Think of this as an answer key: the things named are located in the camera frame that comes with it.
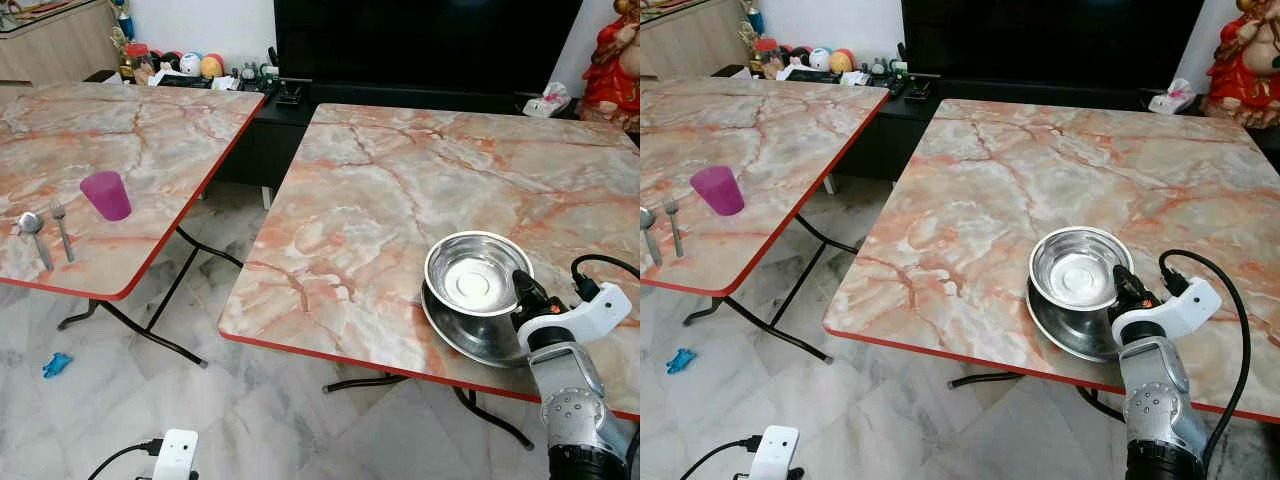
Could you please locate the stainless steel bowl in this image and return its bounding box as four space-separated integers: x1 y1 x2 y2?
1028 226 1136 313
423 231 535 319

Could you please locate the stainless steel plate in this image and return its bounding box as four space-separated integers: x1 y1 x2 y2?
1026 278 1127 364
420 280 532 370

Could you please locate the metal spoon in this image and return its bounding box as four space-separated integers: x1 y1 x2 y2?
17 211 55 273
640 206 664 268

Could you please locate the marble-pattern folding table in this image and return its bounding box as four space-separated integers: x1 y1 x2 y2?
640 77 892 364
218 103 641 452
823 98 1280 427
0 82 267 369

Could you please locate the metal fork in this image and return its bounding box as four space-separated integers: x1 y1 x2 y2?
662 197 687 260
49 200 77 265

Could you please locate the white plastic bag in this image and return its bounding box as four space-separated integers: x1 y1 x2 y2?
523 82 574 120
1147 78 1198 115

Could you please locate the purple plastic cup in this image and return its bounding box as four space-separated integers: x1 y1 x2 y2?
80 170 134 223
690 165 747 218

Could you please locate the red and gold statue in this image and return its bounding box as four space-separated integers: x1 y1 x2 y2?
579 0 641 133
1204 0 1280 130

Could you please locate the black television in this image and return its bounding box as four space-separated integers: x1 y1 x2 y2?
273 0 585 97
900 0 1207 93

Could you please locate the wooden cabinet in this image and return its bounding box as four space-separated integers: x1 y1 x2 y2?
640 0 750 82
0 0 122 87

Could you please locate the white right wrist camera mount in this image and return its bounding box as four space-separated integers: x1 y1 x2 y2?
518 283 634 352
1112 277 1224 347

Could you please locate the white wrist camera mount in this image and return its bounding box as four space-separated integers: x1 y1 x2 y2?
749 426 801 480
518 283 634 352
152 429 200 480
1112 277 1224 347

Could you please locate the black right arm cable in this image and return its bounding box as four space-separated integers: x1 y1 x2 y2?
1159 249 1254 473
571 254 641 302

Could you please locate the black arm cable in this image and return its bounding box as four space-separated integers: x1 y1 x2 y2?
571 254 641 302
88 438 164 480
1159 249 1254 473
682 436 764 480

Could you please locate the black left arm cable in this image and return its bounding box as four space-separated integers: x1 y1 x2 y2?
88 438 164 480
682 436 764 480

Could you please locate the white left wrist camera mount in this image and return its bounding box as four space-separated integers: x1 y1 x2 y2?
749 426 801 480
152 429 200 480

